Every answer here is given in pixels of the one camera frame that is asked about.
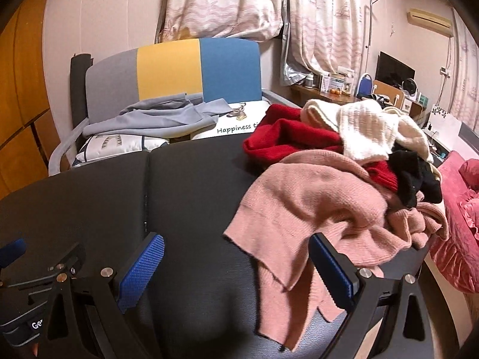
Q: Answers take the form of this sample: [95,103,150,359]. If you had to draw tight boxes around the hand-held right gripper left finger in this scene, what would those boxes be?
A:
[47,232,165,359]

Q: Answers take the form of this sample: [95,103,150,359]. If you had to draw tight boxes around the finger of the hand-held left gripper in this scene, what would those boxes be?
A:
[0,242,87,300]
[0,238,28,268]

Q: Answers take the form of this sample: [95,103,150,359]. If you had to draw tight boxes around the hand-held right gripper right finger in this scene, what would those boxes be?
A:
[309,232,440,359]

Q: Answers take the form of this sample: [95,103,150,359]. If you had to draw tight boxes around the pink knit sweater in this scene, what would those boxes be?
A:
[223,149,450,349]

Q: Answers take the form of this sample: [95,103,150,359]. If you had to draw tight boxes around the black garment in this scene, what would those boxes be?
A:
[389,150,444,210]

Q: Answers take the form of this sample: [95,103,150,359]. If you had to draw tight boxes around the pink bed cover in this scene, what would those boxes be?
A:
[430,150,479,294]

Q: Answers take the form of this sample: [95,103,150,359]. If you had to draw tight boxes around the white ribbed knit sweater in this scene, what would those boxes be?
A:
[336,101,395,162]

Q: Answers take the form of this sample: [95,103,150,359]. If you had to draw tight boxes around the red knit sweater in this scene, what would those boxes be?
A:
[242,104,399,193]

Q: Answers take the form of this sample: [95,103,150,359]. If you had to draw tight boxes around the wooden wardrobe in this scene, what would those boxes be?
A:
[0,0,72,199]

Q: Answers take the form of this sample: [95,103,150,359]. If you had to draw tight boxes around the grey cloth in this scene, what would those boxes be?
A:
[83,93,240,137]

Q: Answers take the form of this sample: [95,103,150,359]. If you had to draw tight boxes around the cream knit sweater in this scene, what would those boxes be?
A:
[301,98,435,163]

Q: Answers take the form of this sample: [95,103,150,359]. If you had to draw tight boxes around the white pillow with black print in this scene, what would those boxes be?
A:
[191,101,272,141]

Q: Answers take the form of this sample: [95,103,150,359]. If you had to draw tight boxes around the wooden desk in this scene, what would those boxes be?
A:
[290,82,431,120]

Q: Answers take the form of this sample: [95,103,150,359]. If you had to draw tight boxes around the white box with leaf print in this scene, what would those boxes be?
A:
[428,104,465,146]

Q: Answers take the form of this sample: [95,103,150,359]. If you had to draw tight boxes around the blue round-top bag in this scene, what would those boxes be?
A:
[357,74,375,100]

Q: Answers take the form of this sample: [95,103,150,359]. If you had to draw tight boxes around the wooden chair back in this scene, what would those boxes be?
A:
[372,80,405,109]

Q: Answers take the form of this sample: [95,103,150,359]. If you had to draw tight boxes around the white green box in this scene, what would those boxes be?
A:
[329,71,354,92]

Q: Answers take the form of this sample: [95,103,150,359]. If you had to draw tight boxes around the small white desk fan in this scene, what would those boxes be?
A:
[402,78,418,100]

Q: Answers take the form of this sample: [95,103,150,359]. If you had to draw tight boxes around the silver foil sheet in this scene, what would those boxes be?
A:
[282,19,309,83]

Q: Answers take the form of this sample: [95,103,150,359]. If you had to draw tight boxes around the black monitor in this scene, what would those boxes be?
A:
[375,51,416,83]

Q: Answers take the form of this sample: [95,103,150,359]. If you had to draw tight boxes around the metal pole stand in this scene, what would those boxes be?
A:
[361,0,393,79]

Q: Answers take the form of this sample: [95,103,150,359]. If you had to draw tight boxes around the pink printed side curtain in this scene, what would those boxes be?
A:
[451,7,479,120]

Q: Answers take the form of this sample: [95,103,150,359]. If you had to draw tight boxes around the bundled pink printed curtain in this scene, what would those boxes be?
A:
[157,0,287,43]

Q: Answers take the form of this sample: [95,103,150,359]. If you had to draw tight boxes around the white wall pipe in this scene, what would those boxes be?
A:
[438,37,451,105]

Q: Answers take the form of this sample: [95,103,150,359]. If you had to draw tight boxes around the wall air conditioner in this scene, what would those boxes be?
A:
[407,7,453,38]

